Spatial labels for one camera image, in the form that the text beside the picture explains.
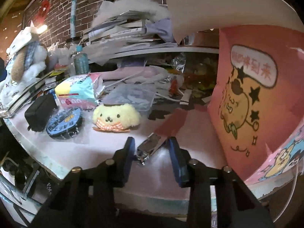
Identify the silver nail clipper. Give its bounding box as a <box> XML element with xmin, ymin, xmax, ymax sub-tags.
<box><xmin>136</xmin><ymin>133</ymin><xmax>167</xmax><ymax>165</ymax></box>

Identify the clear plastic card case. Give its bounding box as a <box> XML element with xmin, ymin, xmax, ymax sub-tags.
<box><xmin>102</xmin><ymin>84</ymin><xmax>156</xmax><ymax>113</ymax></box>

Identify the yellow dog plush keychain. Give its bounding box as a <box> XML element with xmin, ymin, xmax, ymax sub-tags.
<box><xmin>92</xmin><ymin>104</ymin><xmax>141</xmax><ymax>133</ymax></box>

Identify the stack of books and papers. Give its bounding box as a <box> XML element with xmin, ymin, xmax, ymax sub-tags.
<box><xmin>81</xmin><ymin>11</ymin><xmax>178</xmax><ymax>61</ymax></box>

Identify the round blue badge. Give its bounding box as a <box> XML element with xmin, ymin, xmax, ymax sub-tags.
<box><xmin>45</xmin><ymin>108</ymin><xmax>83</xmax><ymax>140</ymax></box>

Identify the red paper wall decoration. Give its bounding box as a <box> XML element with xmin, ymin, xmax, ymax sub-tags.
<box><xmin>36</xmin><ymin>0</ymin><xmax>50</xmax><ymax>20</ymax></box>

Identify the white shelf board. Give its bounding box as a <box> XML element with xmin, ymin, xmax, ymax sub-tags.
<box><xmin>105</xmin><ymin>46</ymin><xmax>219</xmax><ymax>60</ymax></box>

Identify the black power adapter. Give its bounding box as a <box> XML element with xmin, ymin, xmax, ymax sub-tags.
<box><xmin>24</xmin><ymin>94</ymin><xmax>57</xmax><ymax>132</ymax></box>

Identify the white plush dog toy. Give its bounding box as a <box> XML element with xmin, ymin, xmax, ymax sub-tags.
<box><xmin>1</xmin><ymin>25</ymin><xmax>48</xmax><ymax>108</ymax></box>

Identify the clear plastic water bottle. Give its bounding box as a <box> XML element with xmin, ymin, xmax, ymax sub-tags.
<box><xmin>73</xmin><ymin>45</ymin><xmax>90</xmax><ymax>75</ymax></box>

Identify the pastel tissue pack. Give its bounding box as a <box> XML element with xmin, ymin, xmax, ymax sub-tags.
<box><xmin>55</xmin><ymin>73</ymin><xmax>105</xmax><ymax>110</ymax></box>

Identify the brown wooden box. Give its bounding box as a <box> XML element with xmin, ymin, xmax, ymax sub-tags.
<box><xmin>187</xmin><ymin>29</ymin><xmax>219</xmax><ymax>48</ymax></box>

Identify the purple grey cloth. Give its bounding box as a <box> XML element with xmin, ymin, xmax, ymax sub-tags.
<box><xmin>145</xmin><ymin>18</ymin><xmax>176</xmax><ymax>43</ymax></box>

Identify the pink cartoon paper bag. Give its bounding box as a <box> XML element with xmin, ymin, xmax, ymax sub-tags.
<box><xmin>208</xmin><ymin>25</ymin><xmax>303</xmax><ymax>184</ymax></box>

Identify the light blue wall pipe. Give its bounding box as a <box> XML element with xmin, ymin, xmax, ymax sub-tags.
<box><xmin>70</xmin><ymin>0</ymin><xmax>77</xmax><ymax>38</ymax></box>

